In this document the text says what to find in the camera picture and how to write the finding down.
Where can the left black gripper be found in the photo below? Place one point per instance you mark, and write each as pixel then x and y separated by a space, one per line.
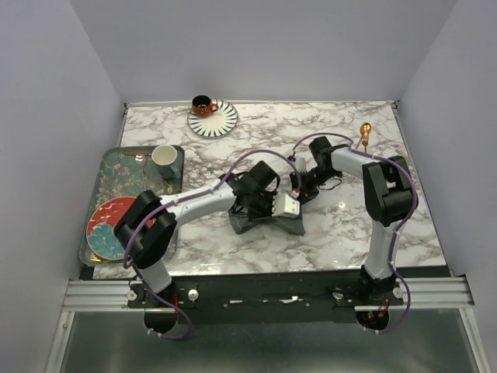
pixel 269 212

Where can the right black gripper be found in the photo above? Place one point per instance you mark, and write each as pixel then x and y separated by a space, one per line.
pixel 305 193

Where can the grey cloth napkin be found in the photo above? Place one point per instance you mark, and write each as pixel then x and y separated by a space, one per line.
pixel 241 223

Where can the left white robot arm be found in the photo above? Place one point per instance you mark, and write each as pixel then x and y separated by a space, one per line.
pixel 147 227

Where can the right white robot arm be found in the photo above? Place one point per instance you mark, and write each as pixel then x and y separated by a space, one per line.
pixel 389 195

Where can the white striped saucer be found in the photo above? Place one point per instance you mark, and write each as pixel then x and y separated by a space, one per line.
pixel 218 124

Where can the gold spoon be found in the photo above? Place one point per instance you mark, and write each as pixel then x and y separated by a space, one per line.
pixel 365 130

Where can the white and green cup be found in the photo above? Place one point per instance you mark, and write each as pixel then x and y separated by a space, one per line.
pixel 167 161

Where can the red and black cup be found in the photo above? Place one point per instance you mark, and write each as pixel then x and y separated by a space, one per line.
pixel 203 106

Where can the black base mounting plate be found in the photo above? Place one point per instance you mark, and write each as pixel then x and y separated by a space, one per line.
pixel 312 296

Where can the silver spoon on tray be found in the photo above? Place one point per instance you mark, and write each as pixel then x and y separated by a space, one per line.
pixel 141 160

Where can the red and blue plate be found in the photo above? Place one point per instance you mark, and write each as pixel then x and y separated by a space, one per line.
pixel 99 231

